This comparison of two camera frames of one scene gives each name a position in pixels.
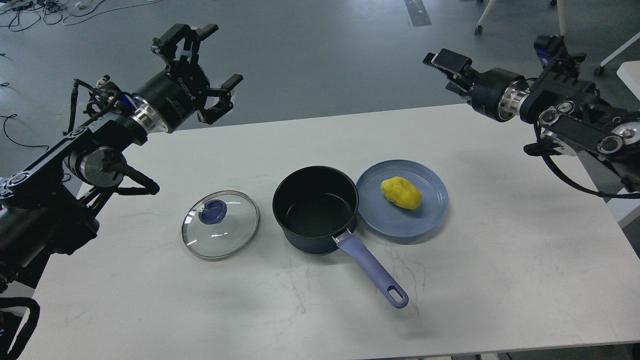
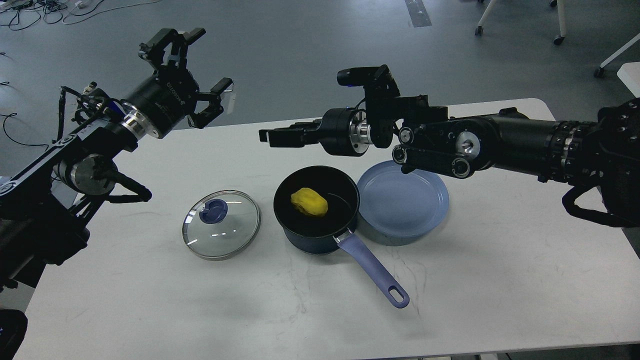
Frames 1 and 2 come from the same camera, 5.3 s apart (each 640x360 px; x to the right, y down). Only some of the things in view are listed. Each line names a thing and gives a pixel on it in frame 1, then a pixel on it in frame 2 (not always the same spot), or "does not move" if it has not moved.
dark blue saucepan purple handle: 316,205 does not move
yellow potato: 401,193 to 309,201
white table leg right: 600,70 does not move
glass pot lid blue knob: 220,225 does not move
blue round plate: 385,216 does not move
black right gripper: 497,93 to 343,131
